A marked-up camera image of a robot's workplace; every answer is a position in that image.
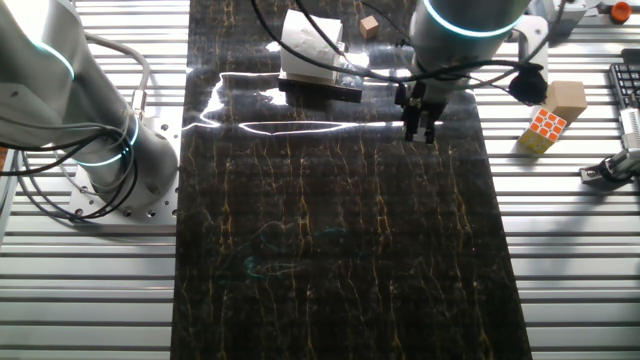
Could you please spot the clear acrylic shelf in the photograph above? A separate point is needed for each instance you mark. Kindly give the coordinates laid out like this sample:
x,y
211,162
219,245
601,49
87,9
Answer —
x,y
320,92

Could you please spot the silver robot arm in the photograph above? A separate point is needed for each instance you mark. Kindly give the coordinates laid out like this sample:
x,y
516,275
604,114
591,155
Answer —
x,y
50,100

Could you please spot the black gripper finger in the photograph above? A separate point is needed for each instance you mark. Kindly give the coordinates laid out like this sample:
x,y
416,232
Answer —
x,y
411,127
429,131

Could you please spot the white toilet paper roll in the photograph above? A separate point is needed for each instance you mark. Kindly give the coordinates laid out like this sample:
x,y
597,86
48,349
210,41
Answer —
x,y
300,30

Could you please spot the black marble pattern mat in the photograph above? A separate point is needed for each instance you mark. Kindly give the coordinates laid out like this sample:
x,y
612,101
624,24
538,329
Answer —
x,y
325,225

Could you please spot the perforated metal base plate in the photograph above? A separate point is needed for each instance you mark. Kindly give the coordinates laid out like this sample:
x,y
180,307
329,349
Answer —
x,y
165,200

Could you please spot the red push button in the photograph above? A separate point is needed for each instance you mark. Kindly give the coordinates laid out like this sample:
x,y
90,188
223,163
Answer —
x,y
620,11

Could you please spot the black keyboard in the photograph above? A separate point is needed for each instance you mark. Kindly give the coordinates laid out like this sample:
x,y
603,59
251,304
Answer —
x,y
627,80

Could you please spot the orange white Rubik's cube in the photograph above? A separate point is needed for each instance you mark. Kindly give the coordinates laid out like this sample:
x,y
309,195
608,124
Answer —
x,y
545,127

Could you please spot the small wooden cube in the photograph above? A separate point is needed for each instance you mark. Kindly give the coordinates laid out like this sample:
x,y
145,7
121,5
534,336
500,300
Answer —
x,y
369,27

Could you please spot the grey control box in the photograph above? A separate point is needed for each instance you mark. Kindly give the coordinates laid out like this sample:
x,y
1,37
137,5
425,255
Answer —
x,y
570,15

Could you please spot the wrist camera with grey bracket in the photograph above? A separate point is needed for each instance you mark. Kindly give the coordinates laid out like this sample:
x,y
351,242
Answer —
x,y
529,87

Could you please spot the small grey camera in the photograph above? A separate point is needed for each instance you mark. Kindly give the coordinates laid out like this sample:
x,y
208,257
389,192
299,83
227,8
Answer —
x,y
631,127

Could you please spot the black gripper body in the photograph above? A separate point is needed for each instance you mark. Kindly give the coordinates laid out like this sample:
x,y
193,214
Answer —
x,y
422,97

